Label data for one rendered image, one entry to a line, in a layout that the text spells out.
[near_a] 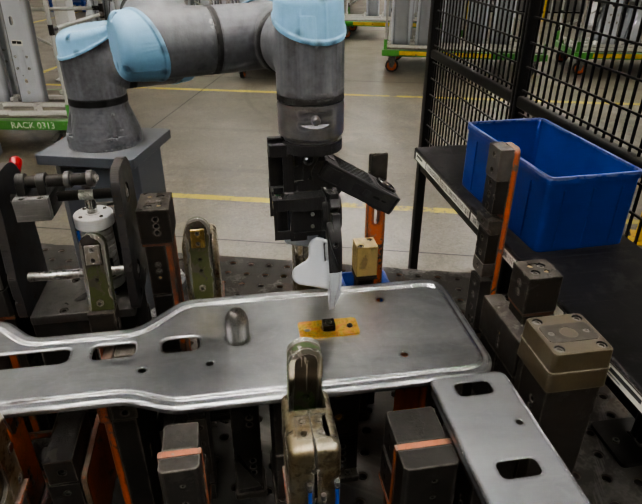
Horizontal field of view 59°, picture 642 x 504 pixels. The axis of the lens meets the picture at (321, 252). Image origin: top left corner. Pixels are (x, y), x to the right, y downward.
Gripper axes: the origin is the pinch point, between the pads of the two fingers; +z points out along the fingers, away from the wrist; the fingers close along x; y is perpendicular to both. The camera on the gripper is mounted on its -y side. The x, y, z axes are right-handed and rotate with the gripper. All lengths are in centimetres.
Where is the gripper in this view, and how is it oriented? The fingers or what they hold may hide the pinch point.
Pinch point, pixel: (329, 281)
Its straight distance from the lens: 75.7
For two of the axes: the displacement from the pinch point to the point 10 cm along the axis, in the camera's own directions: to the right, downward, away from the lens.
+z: 0.1, 8.7, 4.9
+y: -9.9, 0.9, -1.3
